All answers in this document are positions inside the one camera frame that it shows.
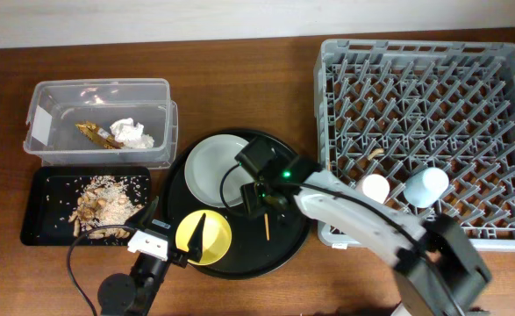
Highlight yellow bowl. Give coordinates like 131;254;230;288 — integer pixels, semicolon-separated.
175;210;232;266

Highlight food scraps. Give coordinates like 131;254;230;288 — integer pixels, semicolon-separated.
68;176;146;239

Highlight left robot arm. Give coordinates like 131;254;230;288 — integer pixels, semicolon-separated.
97;198;206;315

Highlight round black tray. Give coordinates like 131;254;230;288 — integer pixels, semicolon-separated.
160;129;311;279

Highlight brown snack wrapper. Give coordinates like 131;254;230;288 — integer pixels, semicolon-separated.
75;121;125;149

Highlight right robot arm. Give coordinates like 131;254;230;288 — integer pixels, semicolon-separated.
235;138;491;315

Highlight black rectangular tray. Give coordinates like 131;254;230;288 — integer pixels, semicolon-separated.
20;166;152;246

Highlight wooden chopstick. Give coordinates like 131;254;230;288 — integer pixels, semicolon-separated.
263;213;270;241

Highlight grey plate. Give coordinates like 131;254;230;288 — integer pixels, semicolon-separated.
184;134;253;208

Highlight pink cup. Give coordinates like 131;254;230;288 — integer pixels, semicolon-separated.
354;174;390;204

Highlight clear plastic bin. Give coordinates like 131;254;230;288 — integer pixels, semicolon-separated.
23;78;178;169

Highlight food scrap in rack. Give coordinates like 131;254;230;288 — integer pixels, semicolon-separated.
368;148;384;160

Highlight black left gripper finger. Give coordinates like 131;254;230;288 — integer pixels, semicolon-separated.
133;196;159;229
188;213;206;262

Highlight grey dishwasher rack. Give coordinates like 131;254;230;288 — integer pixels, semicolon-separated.
313;39;515;252

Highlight blue cup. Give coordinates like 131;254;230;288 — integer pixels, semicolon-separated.
404;168;449;208

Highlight white napkin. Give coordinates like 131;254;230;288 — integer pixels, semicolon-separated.
110;118;154;149

